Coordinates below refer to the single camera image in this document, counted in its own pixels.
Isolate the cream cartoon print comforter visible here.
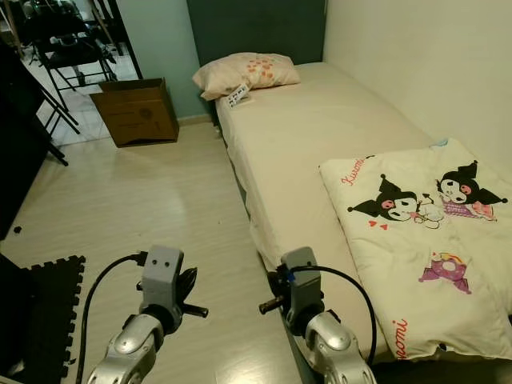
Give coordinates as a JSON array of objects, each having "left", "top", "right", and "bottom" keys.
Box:
[{"left": 320, "top": 138, "right": 512, "bottom": 362}]

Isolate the black lettered white magazine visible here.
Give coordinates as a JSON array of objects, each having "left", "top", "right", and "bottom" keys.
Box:
[{"left": 226, "top": 83, "right": 254, "bottom": 110}]

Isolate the pink dotted pillow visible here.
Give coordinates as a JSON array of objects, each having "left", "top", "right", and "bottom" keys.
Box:
[{"left": 192, "top": 52, "right": 302, "bottom": 102}]

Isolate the dark green bed base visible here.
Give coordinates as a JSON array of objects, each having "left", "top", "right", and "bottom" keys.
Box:
[{"left": 212, "top": 112, "right": 512, "bottom": 384}]

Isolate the black foam puzzle mat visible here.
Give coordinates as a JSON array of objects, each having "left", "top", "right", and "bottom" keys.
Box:
[{"left": 0, "top": 254, "right": 87, "bottom": 384}]

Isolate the beige sheeted bed mattress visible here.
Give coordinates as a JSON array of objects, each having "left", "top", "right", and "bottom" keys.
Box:
[{"left": 214, "top": 62, "right": 512, "bottom": 362}]

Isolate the brown cardboard box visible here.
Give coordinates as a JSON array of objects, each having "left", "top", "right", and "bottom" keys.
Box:
[{"left": 90, "top": 78, "right": 182, "bottom": 149}]

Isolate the black metal chair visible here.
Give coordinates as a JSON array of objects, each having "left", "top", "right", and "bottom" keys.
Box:
[{"left": 34, "top": 28, "right": 122, "bottom": 134}]

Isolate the dark green padded headboard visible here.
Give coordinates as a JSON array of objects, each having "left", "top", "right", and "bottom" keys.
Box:
[{"left": 186, "top": 0, "right": 327, "bottom": 68}]

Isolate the idle silver humanoid robot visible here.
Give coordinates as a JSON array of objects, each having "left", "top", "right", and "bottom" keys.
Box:
[{"left": 12, "top": 0, "right": 121, "bottom": 65}]

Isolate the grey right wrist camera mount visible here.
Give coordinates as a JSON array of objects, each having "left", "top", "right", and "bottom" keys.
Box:
[{"left": 280, "top": 246, "right": 323, "bottom": 314}]

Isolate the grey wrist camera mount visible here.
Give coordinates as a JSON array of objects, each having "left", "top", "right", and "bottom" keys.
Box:
[
  {"left": 142, "top": 245, "right": 186, "bottom": 310},
  {"left": 280, "top": 246, "right": 323, "bottom": 314}
]

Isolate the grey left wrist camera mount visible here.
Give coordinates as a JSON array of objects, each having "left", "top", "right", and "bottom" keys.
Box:
[{"left": 142, "top": 245, "right": 186, "bottom": 310}]

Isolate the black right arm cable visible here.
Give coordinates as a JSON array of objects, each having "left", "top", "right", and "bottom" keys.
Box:
[{"left": 284, "top": 266, "right": 379, "bottom": 365}]

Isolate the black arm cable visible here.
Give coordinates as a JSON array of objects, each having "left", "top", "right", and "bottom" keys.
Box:
[
  {"left": 74, "top": 252, "right": 150, "bottom": 384},
  {"left": 284, "top": 266, "right": 379, "bottom": 365}
]

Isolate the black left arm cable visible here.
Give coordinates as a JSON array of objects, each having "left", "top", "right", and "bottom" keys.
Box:
[{"left": 74, "top": 252, "right": 150, "bottom": 384}]

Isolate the black door frame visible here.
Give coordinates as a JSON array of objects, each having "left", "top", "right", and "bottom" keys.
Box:
[{"left": 102, "top": 0, "right": 144, "bottom": 81}]

